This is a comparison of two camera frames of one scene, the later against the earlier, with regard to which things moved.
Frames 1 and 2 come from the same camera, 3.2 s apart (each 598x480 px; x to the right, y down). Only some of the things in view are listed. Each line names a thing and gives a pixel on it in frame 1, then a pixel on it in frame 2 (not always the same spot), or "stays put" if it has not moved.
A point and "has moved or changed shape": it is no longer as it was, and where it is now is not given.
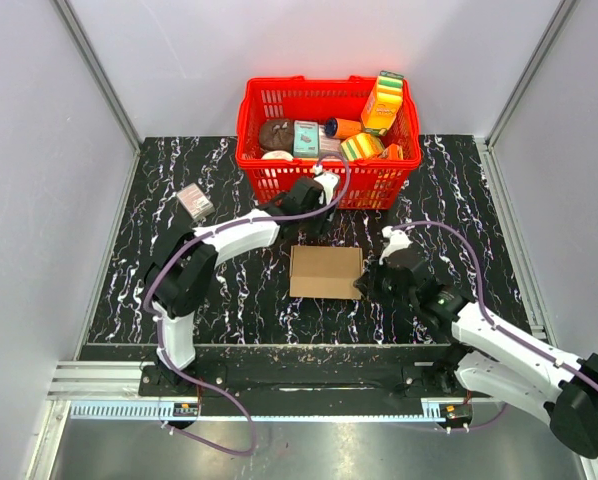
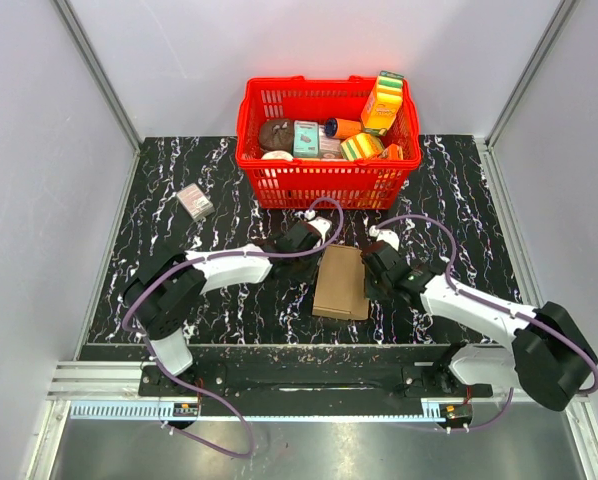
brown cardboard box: [325, 271] has moved or changed shape
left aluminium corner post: [76, 28] stays put
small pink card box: [195, 202] stays put
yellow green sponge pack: [381, 109] stays put
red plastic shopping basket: [363, 184] stays put
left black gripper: [322, 227] -> [309, 276]
